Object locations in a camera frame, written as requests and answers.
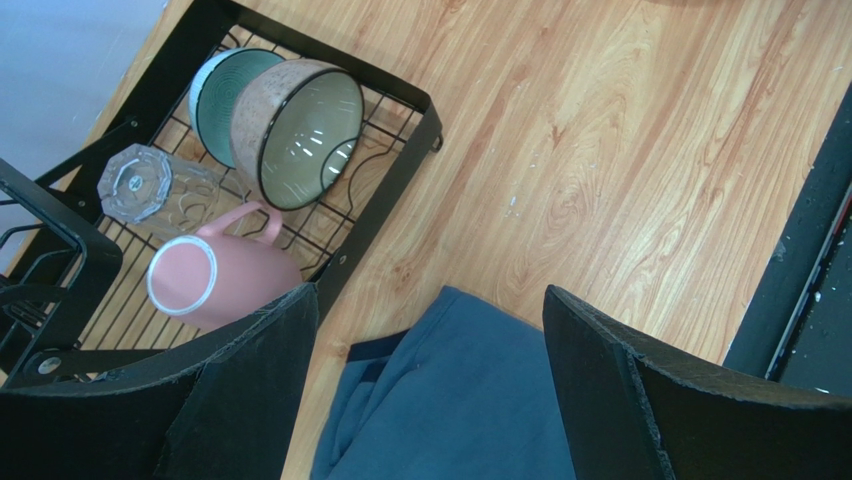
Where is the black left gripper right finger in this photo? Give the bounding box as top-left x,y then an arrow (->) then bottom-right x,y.
542,285 -> 851,479

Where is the light blue ribbed bowl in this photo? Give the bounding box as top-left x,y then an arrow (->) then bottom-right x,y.
188,47 -> 284,168

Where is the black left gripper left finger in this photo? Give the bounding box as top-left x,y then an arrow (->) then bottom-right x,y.
1,283 -> 319,479

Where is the clear drinking glass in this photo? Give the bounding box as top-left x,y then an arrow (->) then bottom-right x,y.
97,143 -> 222,241

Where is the brown speckled bowl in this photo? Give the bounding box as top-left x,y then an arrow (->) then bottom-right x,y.
229,59 -> 365,211

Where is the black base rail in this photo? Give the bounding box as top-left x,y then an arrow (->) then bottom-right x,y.
723,94 -> 851,397

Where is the pink mug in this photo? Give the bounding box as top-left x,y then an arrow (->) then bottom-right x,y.
146,201 -> 303,330

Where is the black wire dish rack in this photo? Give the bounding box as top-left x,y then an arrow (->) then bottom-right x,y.
1,1 -> 443,389

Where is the dark blue cloth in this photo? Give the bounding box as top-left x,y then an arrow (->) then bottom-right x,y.
310,286 -> 575,479

